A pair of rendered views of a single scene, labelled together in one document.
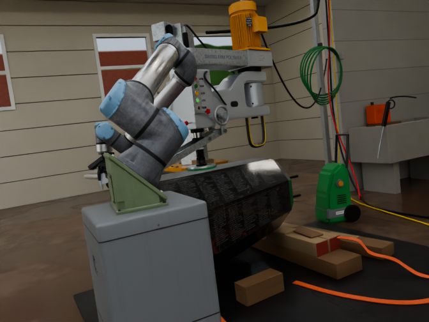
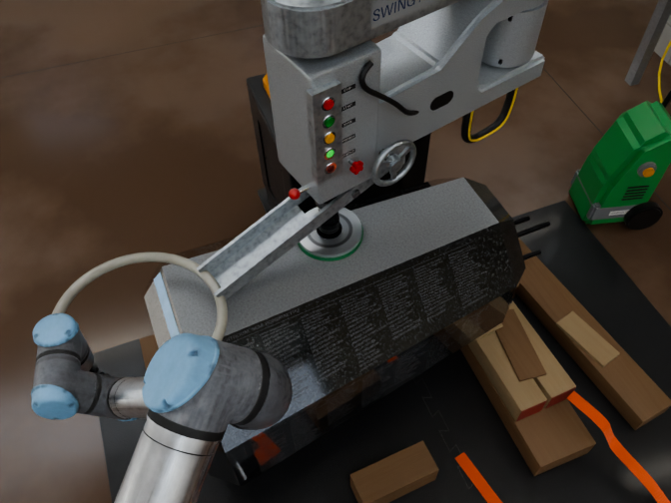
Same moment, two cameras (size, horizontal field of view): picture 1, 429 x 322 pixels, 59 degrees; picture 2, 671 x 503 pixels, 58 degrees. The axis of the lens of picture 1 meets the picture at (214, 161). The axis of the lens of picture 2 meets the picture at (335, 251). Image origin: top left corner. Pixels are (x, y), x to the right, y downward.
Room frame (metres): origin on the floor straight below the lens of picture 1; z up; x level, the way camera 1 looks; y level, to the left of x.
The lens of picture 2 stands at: (1.62, -0.11, 2.35)
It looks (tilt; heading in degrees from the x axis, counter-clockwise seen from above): 52 degrees down; 9
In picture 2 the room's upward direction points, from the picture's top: 2 degrees counter-clockwise
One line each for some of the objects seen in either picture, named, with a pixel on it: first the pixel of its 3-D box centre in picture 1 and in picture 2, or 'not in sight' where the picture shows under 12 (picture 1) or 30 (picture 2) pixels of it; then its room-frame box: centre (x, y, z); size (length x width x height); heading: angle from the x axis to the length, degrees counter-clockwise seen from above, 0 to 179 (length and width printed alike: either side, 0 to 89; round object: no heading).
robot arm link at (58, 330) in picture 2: (103, 133); (61, 341); (2.20, 0.61, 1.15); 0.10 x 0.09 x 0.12; 19
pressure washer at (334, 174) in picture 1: (332, 178); (639, 142); (3.84, -1.17, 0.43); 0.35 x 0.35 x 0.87; 13
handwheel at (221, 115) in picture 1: (218, 115); (385, 156); (2.85, -0.07, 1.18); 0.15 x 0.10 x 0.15; 132
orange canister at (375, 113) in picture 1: (380, 113); not in sight; (5.22, -2.33, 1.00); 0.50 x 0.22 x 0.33; 116
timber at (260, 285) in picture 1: (259, 286); (393, 477); (2.33, -0.19, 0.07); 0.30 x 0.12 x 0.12; 122
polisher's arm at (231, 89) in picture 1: (232, 101); (440, 69); (3.11, -0.20, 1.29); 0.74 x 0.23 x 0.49; 132
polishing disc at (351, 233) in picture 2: (201, 165); (329, 231); (2.85, 0.10, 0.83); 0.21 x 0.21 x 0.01
